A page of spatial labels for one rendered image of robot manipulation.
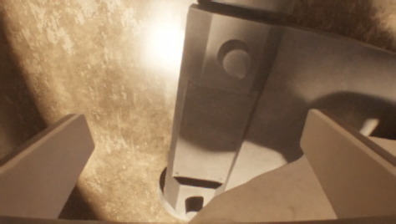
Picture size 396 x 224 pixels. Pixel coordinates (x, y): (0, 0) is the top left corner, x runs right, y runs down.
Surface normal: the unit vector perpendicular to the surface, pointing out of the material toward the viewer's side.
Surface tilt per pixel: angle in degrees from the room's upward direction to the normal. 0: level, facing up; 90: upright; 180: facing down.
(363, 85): 0
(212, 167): 0
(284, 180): 90
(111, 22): 0
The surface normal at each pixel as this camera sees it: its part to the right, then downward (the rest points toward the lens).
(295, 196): 0.17, -0.84
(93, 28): -0.03, 0.52
